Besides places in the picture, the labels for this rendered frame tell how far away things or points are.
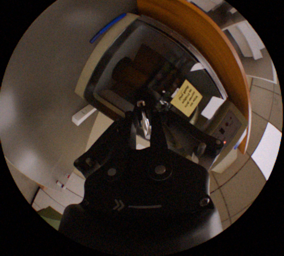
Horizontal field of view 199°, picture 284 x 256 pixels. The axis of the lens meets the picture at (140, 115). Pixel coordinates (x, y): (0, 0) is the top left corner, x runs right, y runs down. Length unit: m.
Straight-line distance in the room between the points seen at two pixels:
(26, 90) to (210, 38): 0.43
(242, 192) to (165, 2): 1.69
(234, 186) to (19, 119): 1.71
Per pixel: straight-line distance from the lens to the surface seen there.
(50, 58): 0.21
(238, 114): 0.40
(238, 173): 1.52
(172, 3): 0.28
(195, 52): 0.27
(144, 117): 0.17
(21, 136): 0.27
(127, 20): 0.30
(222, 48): 0.29
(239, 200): 1.57
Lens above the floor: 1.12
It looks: 11 degrees up
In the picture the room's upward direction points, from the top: 124 degrees clockwise
